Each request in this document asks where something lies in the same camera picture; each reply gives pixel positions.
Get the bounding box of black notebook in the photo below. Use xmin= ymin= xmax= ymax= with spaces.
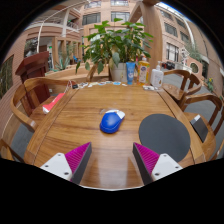
xmin=189 ymin=114 xmax=209 ymax=143

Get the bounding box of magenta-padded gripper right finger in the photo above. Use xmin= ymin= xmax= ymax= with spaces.
xmin=132 ymin=142 xmax=184 ymax=186

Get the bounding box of round dark grey mouse pad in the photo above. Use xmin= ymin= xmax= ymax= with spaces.
xmin=138 ymin=113 xmax=191 ymax=163

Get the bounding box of large leafy potted plant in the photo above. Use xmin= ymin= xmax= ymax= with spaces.
xmin=75 ymin=18 xmax=155 ymax=83

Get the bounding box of white pump bottle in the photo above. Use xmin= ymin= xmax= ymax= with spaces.
xmin=149 ymin=60 xmax=165 ymax=89

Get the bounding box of wooden pillar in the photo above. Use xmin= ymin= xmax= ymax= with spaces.
xmin=129 ymin=1 xmax=164 ymax=73

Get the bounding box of yellow dish soap bottle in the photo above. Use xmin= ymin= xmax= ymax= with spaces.
xmin=137 ymin=54 xmax=151 ymax=86

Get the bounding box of red and white box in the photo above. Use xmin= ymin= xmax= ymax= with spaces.
xmin=42 ymin=92 xmax=66 ymax=115

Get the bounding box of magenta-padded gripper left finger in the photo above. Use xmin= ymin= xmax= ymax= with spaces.
xmin=39 ymin=142 xmax=93 ymax=185

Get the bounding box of blue and white computer mouse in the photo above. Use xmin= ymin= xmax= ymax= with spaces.
xmin=99 ymin=109 xmax=126 ymax=135

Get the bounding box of clear plastic sheet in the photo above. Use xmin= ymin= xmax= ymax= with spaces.
xmin=99 ymin=107 xmax=114 ymax=116

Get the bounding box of blue squeeze tube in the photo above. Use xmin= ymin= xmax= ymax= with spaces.
xmin=125 ymin=61 xmax=137 ymax=86

